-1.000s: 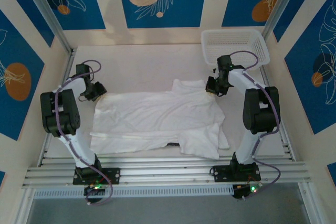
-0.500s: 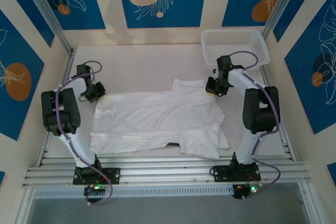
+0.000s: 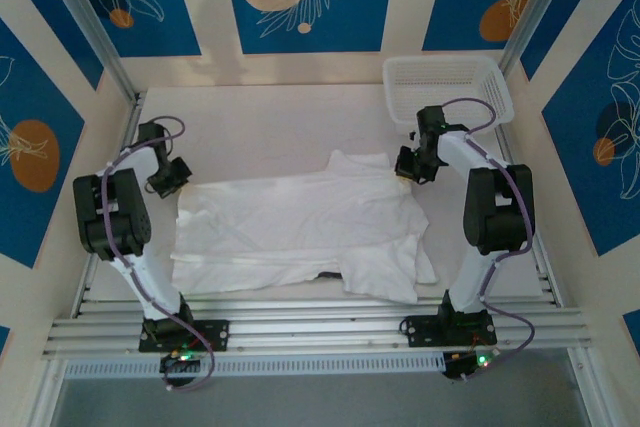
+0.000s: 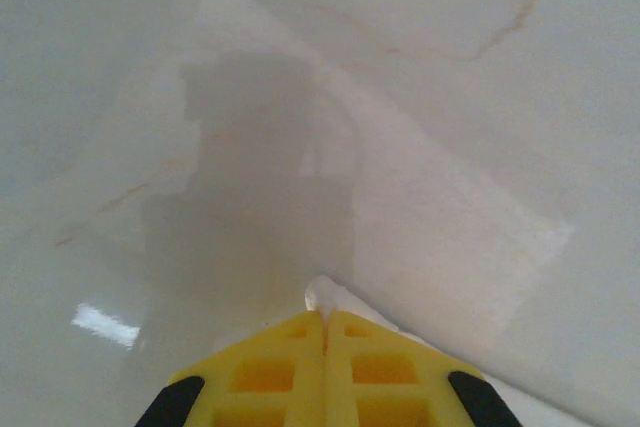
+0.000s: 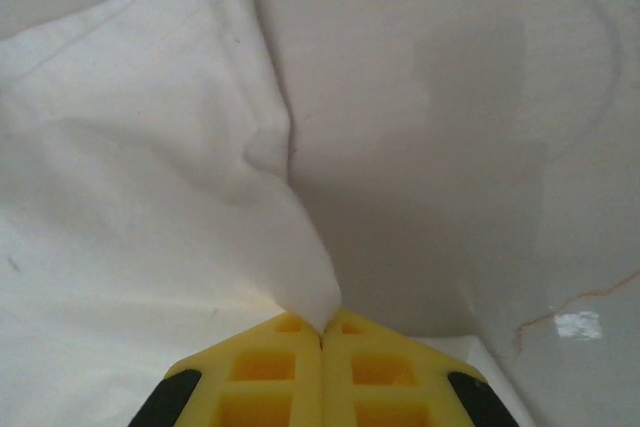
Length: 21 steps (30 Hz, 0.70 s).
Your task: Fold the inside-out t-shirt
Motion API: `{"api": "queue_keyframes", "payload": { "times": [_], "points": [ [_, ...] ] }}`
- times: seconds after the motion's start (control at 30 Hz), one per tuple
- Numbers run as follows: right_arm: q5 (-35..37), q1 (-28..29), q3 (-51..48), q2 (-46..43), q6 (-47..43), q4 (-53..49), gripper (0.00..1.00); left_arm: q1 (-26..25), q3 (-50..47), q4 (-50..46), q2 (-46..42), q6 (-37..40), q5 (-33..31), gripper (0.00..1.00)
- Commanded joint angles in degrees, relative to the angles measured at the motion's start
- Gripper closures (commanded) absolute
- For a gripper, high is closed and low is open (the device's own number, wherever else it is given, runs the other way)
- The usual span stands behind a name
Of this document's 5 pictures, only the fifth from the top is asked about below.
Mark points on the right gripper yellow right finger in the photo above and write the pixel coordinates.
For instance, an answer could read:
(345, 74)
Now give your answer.
(395, 377)

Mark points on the white t-shirt with black print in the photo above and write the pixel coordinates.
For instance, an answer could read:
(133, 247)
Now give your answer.
(125, 172)

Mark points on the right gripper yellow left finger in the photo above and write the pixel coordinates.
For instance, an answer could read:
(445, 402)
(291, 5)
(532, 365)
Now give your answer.
(260, 372)

